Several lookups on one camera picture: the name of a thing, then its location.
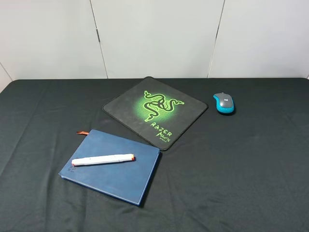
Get blue leather notebook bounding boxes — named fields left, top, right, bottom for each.
left=59, top=130, right=160, bottom=205

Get white marker pen orange caps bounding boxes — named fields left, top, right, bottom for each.
left=71, top=154, right=135, bottom=166

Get grey and teal computer mouse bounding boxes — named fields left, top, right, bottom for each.
left=213, top=92, right=235, bottom=115

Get orange notebook bookmark ribbon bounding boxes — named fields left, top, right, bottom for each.
left=76, top=131, right=89, bottom=136

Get black green Razer mouse pad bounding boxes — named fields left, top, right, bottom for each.
left=102, top=76, right=208, bottom=151

